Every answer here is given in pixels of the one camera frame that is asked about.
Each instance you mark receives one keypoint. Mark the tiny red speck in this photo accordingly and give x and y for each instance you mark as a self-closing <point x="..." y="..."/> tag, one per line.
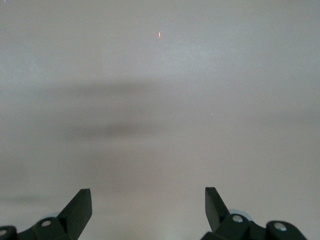
<point x="159" y="35"/>

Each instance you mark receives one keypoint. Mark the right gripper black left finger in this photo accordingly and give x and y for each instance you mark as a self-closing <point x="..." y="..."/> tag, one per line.
<point x="75" y="212"/>

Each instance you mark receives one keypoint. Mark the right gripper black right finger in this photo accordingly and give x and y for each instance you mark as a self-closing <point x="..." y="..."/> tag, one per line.
<point x="215" y="210"/>

